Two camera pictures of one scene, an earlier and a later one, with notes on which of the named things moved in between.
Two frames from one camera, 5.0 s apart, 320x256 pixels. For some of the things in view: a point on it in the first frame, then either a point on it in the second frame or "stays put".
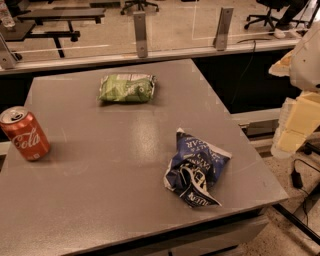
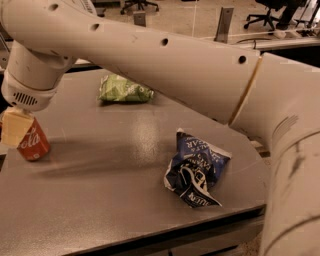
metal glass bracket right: [222, 31] stays put
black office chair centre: [140, 3] stays put
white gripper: [308, 65] -> [28, 97]
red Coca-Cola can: [25, 133] stays put
